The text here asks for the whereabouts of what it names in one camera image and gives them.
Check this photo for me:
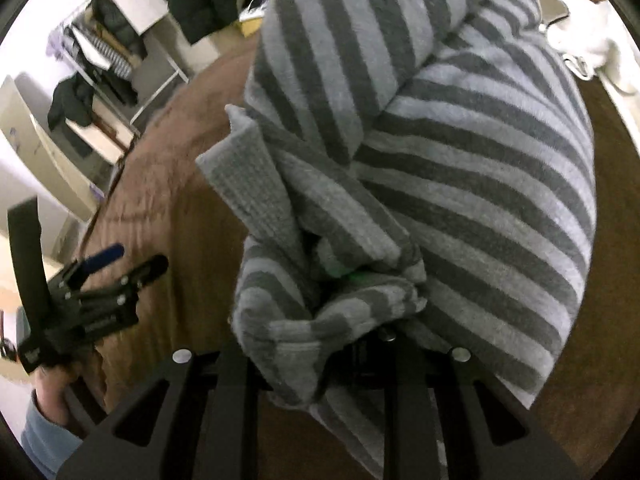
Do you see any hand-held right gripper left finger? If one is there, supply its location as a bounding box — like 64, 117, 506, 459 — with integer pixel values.
56, 345, 273, 480

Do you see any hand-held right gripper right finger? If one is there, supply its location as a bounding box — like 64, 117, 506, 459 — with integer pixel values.
350, 327, 581, 480

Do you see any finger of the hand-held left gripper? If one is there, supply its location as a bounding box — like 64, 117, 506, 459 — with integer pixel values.
79, 254, 170, 313
60, 243, 126, 291

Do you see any grey striped garment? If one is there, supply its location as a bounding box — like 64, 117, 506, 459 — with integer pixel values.
195, 0, 598, 480

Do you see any person's left forearm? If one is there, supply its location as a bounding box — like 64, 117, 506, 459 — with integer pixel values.
20, 392, 83, 478

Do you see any white clothes rack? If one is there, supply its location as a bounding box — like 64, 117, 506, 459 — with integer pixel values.
50, 0, 192, 137

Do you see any person's left hand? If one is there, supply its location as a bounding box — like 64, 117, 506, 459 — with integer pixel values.
32, 350, 108, 428

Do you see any brown blanket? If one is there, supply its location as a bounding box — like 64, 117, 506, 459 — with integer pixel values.
65, 50, 640, 480

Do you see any beige cabinet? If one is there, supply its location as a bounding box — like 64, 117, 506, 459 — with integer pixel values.
0, 74, 103, 223

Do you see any black garment on rack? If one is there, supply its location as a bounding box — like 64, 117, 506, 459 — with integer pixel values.
47, 72, 138, 129

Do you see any black white striped cloth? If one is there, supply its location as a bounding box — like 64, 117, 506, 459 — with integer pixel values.
86, 30, 133, 78

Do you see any black hanging garment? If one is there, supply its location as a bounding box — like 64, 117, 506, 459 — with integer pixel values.
90, 0, 149, 61

